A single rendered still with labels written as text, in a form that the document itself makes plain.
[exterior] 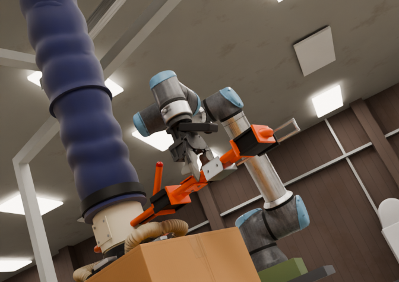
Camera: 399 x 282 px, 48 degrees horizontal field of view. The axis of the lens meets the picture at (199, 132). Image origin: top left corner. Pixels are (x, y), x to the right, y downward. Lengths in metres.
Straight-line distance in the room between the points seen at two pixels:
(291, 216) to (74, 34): 1.20
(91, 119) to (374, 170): 9.65
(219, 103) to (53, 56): 0.73
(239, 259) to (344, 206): 9.47
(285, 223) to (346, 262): 8.67
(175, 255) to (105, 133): 0.57
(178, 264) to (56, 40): 0.98
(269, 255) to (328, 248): 8.67
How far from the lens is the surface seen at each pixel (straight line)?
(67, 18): 1.84
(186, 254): 1.23
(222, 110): 2.01
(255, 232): 2.12
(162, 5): 3.84
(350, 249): 10.73
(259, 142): 1.12
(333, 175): 10.90
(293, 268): 2.03
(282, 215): 2.08
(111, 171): 1.51
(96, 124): 1.58
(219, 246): 1.33
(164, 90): 1.36
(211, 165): 1.22
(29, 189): 5.43
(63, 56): 1.74
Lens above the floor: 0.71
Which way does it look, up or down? 22 degrees up
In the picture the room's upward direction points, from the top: 23 degrees counter-clockwise
